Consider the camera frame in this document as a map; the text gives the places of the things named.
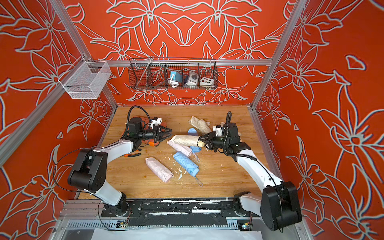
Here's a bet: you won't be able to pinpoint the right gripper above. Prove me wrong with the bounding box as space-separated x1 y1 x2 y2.
197 131 231 154

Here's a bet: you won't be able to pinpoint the white box with dots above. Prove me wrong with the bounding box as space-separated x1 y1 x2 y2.
200 77 214 87

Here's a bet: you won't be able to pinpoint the blue umbrella back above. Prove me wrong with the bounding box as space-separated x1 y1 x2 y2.
188 128 202 153

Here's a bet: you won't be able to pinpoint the pink umbrella near case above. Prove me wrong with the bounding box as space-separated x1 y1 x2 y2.
167 141 193 157

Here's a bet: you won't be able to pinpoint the black wire wall basket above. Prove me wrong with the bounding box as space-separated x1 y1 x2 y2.
128 57 219 90

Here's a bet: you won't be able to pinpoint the white mesh wall basket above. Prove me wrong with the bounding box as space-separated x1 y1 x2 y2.
59 62 112 100

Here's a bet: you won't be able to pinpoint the blue white device in basket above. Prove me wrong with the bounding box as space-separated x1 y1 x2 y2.
168 71 183 88

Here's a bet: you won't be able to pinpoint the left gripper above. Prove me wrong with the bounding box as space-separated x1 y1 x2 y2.
137 126 172 144

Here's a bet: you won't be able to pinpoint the pink umbrella near front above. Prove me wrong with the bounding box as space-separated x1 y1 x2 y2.
145 157 174 183

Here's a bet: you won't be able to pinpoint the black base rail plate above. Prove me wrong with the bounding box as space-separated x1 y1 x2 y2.
120 198 257 218

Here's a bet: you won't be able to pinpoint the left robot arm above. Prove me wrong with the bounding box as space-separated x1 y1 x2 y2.
68 106 172 217

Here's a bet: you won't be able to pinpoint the blue umbrella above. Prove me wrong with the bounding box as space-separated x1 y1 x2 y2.
188 128 202 153
173 152 200 177

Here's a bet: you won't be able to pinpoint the orange black pliers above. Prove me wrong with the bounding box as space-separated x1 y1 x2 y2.
124 153 141 158

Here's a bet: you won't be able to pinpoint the orange plastic tool case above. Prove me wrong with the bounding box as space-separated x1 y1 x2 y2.
129 117 171 147

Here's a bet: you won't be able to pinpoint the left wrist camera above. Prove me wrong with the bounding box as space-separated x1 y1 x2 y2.
150 117 163 129

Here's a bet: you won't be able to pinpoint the white round-dial device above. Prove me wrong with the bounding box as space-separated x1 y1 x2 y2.
184 72 199 87

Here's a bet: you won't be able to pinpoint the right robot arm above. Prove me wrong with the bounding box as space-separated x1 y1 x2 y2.
198 112 303 232

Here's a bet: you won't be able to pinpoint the blue umbrella front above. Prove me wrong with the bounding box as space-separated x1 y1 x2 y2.
173 152 200 177

